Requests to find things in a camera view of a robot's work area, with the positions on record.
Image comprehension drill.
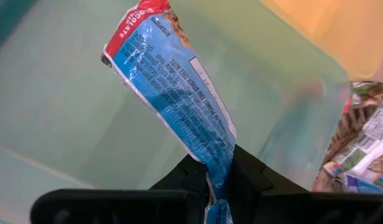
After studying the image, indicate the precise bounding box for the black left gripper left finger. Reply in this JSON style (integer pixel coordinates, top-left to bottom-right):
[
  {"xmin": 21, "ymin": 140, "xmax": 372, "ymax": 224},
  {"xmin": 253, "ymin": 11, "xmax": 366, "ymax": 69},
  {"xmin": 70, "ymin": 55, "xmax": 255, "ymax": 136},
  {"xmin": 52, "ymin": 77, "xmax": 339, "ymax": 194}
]
[{"xmin": 29, "ymin": 154, "xmax": 210, "ymax": 224}]

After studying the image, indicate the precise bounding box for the woven wicker basket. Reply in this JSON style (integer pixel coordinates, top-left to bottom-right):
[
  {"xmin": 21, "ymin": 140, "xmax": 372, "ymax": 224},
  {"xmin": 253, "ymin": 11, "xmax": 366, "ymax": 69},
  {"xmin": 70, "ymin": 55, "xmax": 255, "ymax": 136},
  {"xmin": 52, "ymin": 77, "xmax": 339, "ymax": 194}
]
[{"xmin": 312, "ymin": 81, "xmax": 383, "ymax": 194}]

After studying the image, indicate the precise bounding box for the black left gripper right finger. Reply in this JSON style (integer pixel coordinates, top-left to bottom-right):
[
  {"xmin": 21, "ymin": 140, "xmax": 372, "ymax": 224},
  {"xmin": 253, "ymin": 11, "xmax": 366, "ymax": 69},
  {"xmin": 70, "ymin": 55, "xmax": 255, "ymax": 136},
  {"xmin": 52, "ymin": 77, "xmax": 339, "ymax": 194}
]
[{"xmin": 228, "ymin": 144, "xmax": 383, "ymax": 224}]

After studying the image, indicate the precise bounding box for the yellow plastic bin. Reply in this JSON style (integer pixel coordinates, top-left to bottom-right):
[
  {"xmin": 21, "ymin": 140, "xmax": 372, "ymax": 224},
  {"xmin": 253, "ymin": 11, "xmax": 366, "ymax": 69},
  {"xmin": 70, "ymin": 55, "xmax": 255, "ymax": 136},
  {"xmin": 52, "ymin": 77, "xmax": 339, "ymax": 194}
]
[{"xmin": 259, "ymin": 0, "xmax": 383, "ymax": 83}]

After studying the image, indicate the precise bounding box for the teal plastic bin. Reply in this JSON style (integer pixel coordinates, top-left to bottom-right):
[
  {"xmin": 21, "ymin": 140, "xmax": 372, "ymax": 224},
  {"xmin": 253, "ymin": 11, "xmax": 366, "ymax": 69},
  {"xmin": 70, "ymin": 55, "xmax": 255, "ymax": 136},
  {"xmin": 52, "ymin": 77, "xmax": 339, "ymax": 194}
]
[{"xmin": 0, "ymin": 0, "xmax": 351, "ymax": 224}]

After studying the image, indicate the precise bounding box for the blue red-ended granola bar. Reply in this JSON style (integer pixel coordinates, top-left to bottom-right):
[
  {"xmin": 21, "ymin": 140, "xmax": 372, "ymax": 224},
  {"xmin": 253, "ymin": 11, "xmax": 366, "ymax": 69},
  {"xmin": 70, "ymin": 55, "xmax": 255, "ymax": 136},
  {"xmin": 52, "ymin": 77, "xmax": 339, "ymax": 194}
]
[{"xmin": 100, "ymin": 0, "xmax": 238, "ymax": 224}]

